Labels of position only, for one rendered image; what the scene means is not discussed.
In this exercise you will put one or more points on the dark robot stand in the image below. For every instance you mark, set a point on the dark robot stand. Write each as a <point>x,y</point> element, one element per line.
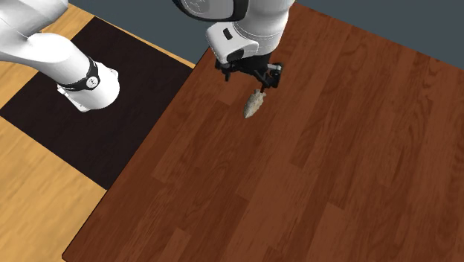
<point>108,127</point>

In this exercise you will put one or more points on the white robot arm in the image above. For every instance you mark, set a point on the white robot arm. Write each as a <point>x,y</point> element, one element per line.
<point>54,54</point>

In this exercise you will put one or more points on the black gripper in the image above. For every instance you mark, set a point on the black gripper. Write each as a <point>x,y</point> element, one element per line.
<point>246,65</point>

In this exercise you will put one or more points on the grey speckled pointed tool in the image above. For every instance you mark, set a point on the grey speckled pointed tool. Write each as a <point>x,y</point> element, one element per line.
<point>252,103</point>

